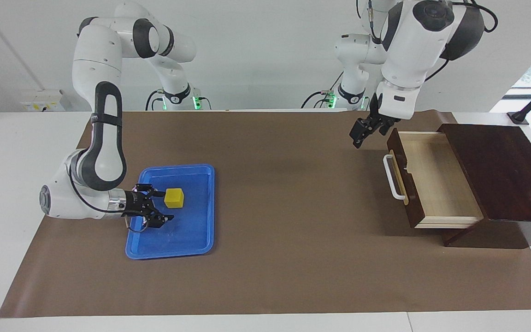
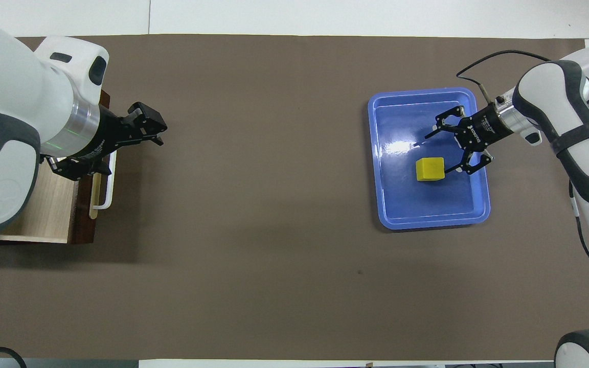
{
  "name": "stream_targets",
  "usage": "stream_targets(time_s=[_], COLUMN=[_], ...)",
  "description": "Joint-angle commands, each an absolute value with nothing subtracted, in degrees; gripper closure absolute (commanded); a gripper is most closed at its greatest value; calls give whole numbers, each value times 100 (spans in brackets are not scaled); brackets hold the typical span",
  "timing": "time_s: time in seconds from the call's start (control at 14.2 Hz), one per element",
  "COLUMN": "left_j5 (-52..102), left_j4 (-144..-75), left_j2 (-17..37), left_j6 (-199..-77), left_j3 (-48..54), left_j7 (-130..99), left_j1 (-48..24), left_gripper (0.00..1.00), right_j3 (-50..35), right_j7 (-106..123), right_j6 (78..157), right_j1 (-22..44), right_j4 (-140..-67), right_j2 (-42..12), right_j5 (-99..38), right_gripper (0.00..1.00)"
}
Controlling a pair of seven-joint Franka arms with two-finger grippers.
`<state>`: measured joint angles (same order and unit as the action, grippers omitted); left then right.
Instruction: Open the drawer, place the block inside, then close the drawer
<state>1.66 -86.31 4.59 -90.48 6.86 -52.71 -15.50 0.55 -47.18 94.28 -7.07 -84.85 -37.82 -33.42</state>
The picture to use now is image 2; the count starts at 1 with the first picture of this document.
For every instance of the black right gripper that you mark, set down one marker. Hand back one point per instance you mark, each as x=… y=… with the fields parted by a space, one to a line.
x=481 y=129

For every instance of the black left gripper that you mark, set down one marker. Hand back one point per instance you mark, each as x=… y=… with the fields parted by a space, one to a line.
x=110 y=134

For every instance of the yellow cube block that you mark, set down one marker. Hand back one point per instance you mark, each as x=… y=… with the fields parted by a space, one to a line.
x=430 y=169

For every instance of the wooden drawer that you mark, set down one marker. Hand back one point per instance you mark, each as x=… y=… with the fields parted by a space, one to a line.
x=44 y=214

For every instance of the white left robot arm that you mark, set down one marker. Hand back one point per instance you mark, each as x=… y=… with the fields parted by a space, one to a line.
x=13 y=128

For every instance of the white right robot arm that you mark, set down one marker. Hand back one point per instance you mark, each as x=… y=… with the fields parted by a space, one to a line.
x=581 y=153

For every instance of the blue plastic tray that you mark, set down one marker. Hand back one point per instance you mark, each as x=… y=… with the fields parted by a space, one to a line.
x=427 y=204

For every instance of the brown table mat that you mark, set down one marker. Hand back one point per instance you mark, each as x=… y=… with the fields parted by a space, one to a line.
x=274 y=204

